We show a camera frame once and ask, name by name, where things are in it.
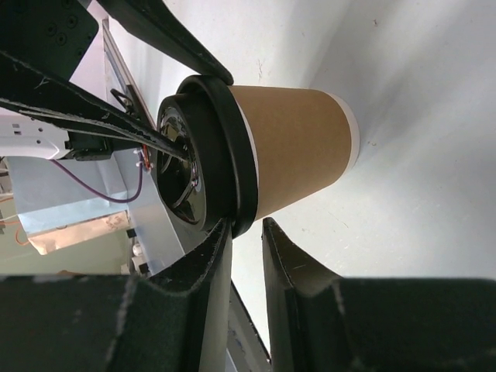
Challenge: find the single brown paper cup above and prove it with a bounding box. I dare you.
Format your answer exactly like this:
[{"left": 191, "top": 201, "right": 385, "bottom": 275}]
[{"left": 230, "top": 86, "right": 360, "bottom": 219}]

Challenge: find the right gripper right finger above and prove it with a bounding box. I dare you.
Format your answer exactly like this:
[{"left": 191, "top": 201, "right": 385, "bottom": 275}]
[{"left": 262, "top": 218, "right": 495, "bottom": 371}]

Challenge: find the black plastic cup lid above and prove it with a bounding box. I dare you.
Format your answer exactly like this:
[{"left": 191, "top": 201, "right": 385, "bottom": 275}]
[{"left": 153, "top": 75, "right": 258, "bottom": 237}]

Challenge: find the aluminium frame rail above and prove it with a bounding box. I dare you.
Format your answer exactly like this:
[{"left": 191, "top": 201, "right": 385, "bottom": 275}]
[{"left": 102, "top": 19, "right": 152, "bottom": 125}]

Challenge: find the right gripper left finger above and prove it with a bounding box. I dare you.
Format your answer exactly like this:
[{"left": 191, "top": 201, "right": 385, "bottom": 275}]
[{"left": 1, "top": 219, "right": 233, "bottom": 371}]

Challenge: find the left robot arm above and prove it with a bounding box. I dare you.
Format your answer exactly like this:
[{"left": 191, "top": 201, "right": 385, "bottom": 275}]
[{"left": 1, "top": 1, "right": 233, "bottom": 159}]

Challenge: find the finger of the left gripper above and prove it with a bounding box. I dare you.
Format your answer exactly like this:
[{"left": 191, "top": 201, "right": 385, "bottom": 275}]
[
  {"left": 99, "top": 0, "right": 234, "bottom": 84},
  {"left": 1, "top": 50, "right": 188, "bottom": 159}
]

